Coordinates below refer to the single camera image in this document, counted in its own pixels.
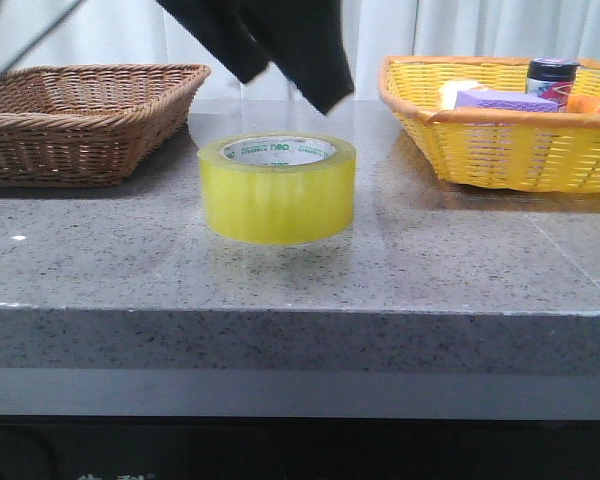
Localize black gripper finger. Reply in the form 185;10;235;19
235;1;354;115
158;0;269;84

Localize yellow packing tape roll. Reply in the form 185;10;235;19
198;132;357;244

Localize beige bread roll toy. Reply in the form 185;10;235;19
437;79;489;110

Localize brown wicker basket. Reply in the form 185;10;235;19
0;64;211;187

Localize purple foam block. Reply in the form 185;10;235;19
455;90;559;113

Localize white curtain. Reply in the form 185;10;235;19
20;1;600;100

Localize yellow woven basket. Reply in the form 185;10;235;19
378;56;600;193

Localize black lidded jar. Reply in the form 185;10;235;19
525;57;581;112

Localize orange carrot toy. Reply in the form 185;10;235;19
566;94;600;114

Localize black cables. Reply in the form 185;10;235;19
0;0;89;96

